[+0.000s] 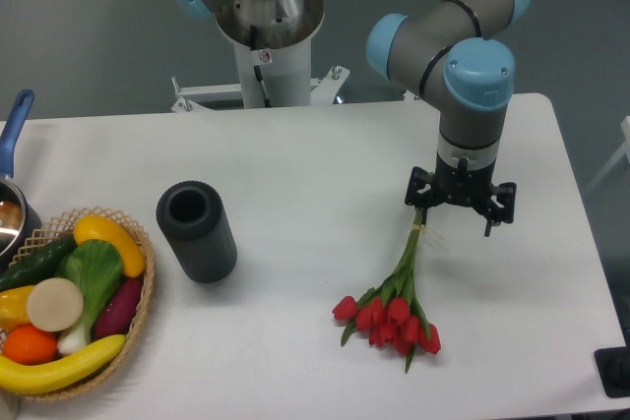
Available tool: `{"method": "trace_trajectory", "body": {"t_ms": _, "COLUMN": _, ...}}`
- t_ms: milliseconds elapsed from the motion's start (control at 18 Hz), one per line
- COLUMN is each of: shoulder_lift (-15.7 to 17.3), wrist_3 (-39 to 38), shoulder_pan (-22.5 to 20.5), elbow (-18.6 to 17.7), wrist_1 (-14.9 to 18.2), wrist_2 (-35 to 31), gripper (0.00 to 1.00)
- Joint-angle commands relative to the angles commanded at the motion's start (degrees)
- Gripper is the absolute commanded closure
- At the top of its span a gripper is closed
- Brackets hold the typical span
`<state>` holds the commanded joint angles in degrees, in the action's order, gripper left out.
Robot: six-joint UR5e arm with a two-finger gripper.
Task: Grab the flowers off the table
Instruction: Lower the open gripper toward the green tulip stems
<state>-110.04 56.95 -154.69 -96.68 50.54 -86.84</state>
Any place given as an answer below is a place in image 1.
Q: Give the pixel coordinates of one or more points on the green bok choy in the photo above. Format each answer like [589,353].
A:
[95,267]

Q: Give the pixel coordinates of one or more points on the yellow banana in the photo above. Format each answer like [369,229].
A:
[61,373]

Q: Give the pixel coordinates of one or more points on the black device at edge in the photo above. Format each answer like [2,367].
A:
[613,370]

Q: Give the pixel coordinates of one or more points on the dark grey ribbed vase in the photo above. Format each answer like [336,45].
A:
[192,218]

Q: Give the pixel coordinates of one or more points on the blue handled saucepan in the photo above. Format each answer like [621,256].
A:
[18,218]

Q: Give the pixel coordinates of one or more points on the orange fruit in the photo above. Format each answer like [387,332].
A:
[29,345]

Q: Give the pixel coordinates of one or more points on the green cucumber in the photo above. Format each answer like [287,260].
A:
[38,265]

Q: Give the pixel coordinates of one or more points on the white frame at right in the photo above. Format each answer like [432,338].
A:
[622,152]

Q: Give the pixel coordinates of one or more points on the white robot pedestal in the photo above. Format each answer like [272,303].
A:
[271,40]

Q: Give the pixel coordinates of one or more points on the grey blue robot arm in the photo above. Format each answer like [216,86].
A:
[450,59]

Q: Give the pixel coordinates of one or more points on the yellow bell pepper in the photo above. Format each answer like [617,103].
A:
[13,307]

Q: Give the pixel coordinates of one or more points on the purple sweet potato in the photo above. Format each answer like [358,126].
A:
[117,316]

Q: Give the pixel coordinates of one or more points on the woven wicker basket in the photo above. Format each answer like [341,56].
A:
[63,225]

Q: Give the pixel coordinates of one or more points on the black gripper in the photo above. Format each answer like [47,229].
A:
[463,177]

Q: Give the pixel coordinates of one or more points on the red tulip bouquet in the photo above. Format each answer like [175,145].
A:
[390,313]

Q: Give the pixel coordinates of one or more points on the beige round disc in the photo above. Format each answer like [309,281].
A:
[55,304]

